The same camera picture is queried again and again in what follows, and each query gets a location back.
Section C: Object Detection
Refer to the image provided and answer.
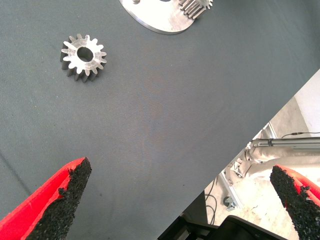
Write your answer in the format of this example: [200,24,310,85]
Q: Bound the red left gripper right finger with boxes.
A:
[269,164,320,240]

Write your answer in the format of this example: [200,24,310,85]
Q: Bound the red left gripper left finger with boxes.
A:
[0,156,93,240]

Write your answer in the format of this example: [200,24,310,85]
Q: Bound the steel planetary gear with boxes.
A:
[179,0,214,20]
[59,33,108,83]

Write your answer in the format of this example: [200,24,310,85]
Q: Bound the round metal carrier plate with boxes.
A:
[119,0,199,35]

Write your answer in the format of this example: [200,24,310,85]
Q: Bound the person in beige clothes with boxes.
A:
[246,147,320,181]

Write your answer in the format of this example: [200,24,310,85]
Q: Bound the grey metal bar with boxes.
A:
[251,137,320,152]

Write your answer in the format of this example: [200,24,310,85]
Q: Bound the grey caster wheel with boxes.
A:
[223,196,237,212]

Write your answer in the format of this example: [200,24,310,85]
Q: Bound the dark grey table cloth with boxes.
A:
[0,0,320,240]

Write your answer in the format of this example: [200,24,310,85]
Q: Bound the black frame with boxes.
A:
[157,214,288,240]

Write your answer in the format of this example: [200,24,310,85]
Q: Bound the aluminium profile frame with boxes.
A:
[219,122,277,210]

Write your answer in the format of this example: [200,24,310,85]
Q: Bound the black floor cables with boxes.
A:
[205,178,219,225]

